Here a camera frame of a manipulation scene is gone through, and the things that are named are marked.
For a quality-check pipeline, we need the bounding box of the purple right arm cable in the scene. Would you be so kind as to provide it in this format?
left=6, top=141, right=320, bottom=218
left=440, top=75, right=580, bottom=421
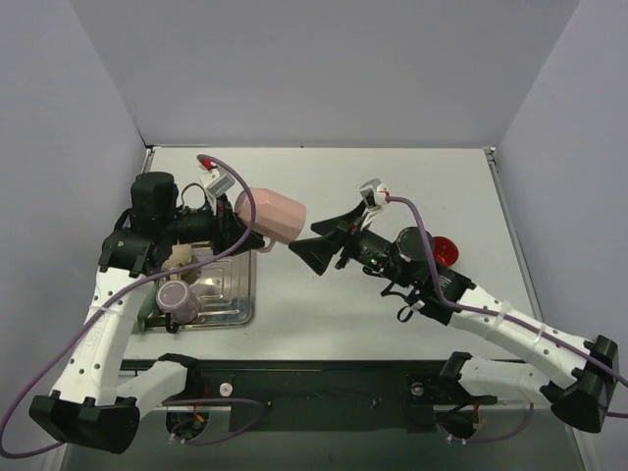
left=387, top=194, right=628, bottom=421

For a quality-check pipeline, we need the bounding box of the red mug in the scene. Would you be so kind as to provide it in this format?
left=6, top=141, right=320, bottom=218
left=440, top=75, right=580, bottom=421
left=433, top=236, right=460, bottom=267

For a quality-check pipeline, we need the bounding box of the beige round mug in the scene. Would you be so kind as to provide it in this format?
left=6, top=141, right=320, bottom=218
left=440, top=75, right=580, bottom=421
left=161, top=244, right=201, bottom=285

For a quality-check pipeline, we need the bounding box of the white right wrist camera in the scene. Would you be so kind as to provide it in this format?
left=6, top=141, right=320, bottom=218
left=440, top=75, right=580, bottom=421
left=359, top=179, right=390, bottom=210

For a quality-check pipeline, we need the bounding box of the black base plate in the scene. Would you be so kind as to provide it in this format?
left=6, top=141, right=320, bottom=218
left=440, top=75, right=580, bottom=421
left=166, top=360, right=492, bottom=436

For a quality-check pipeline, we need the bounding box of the green mug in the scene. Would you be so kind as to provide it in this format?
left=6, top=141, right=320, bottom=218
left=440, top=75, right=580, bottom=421
left=132, top=284, right=159, bottom=334

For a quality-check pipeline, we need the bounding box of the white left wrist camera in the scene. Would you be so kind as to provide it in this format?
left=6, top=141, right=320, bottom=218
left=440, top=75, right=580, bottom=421
left=199, top=167, right=236, bottom=198

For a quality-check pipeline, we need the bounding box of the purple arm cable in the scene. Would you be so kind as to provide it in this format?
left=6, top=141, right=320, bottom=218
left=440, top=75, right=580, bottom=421
left=0, top=154, right=256, bottom=455
left=387, top=194, right=628, bottom=421

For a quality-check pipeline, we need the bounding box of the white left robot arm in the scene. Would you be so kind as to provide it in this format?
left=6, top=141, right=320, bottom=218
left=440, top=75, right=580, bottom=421
left=29, top=167, right=306, bottom=453

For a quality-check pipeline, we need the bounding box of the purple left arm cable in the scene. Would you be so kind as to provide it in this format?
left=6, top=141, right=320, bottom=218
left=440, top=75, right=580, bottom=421
left=0, top=154, right=256, bottom=455

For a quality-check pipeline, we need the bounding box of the lilac mug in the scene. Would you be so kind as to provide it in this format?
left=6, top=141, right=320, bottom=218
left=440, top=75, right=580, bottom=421
left=156, top=280, right=201, bottom=325

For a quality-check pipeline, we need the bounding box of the metal tray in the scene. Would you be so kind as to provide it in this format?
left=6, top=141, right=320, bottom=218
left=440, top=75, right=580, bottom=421
left=141, top=247, right=257, bottom=329

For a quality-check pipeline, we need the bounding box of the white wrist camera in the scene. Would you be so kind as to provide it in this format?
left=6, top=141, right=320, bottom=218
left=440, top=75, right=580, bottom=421
left=359, top=179, right=390, bottom=210
left=199, top=167, right=236, bottom=198

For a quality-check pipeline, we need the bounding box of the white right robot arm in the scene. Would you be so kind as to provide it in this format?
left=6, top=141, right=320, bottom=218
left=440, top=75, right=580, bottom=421
left=290, top=204, right=620, bottom=434

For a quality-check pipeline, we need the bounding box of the pink faceted mug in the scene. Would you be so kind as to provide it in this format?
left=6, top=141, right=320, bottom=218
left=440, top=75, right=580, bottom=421
left=250, top=187, right=306, bottom=253

